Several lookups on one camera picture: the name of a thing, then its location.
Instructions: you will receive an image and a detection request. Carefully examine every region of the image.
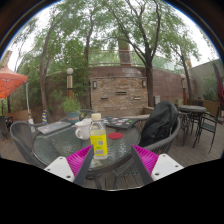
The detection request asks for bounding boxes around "potted green plant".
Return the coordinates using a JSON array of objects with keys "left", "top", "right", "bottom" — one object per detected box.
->
[{"left": 59, "top": 95, "right": 82, "bottom": 124}]

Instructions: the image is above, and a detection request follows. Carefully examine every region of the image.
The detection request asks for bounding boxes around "black backpack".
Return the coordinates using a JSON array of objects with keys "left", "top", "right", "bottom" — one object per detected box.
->
[{"left": 138, "top": 100, "right": 179, "bottom": 148}]

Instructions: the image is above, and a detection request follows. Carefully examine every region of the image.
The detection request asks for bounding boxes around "blue yellow striped cone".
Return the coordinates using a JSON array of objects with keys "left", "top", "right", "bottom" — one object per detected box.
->
[{"left": 41, "top": 109, "right": 49, "bottom": 125}]

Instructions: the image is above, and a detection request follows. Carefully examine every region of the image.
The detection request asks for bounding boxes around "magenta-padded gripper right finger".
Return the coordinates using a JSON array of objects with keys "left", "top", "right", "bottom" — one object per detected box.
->
[{"left": 130, "top": 144, "right": 185, "bottom": 186}]

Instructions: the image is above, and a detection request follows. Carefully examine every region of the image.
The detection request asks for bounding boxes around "black laptop with stickers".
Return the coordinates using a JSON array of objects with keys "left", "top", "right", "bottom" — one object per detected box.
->
[{"left": 101, "top": 116, "right": 139, "bottom": 130}]

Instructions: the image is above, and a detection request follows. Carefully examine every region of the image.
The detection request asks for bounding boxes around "orange patio umbrella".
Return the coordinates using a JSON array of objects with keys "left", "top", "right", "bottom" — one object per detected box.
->
[{"left": 0, "top": 64, "right": 34, "bottom": 126}]

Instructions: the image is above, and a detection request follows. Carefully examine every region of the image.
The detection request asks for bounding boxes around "white ceramic mug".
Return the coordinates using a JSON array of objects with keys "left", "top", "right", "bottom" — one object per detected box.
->
[{"left": 74, "top": 119, "right": 93, "bottom": 141}]

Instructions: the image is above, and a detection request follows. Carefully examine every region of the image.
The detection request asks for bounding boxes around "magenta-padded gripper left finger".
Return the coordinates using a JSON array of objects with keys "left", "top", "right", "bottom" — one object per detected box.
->
[{"left": 43, "top": 144, "right": 95, "bottom": 187}]

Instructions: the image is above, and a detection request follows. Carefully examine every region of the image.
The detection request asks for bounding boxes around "clear bottle with yellow label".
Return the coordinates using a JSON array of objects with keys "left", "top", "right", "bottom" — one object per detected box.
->
[{"left": 89, "top": 112, "right": 109, "bottom": 160}]

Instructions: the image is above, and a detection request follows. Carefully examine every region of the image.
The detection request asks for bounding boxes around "globe-topped lamp post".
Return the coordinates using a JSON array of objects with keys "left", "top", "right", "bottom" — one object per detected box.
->
[
  {"left": 180, "top": 73, "right": 188, "bottom": 106},
  {"left": 66, "top": 67, "right": 75, "bottom": 99}
]

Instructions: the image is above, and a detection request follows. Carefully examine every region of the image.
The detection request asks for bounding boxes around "round dark patio table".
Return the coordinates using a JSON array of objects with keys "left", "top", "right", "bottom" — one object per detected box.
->
[{"left": 177, "top": 104, "right": 208, "bottom": 148}]

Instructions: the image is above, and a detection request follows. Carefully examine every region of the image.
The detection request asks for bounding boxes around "closed red umbrella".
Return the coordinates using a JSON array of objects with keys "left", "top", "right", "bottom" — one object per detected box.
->
[{"left": 212, "top": 59, "right": 224, "bottom": 108}]

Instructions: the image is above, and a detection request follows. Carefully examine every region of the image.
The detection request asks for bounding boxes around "wicker chair holding backpack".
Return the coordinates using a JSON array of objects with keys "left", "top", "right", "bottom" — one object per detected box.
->
[{"left": 113, "top": 116, "right": 183, "bottom": 188}]

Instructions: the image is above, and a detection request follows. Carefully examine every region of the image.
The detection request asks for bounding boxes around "dark metal patio chair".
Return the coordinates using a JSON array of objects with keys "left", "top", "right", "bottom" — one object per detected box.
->
[{"left": 193, "top": 106, "right": 223, "bottom": 154}]

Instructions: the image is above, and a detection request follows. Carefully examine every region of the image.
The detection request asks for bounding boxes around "grey laptop with stickers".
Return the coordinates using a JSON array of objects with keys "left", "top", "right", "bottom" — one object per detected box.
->
[{"left": 36, "top": 121, "right": 72, "bottom": 136}]

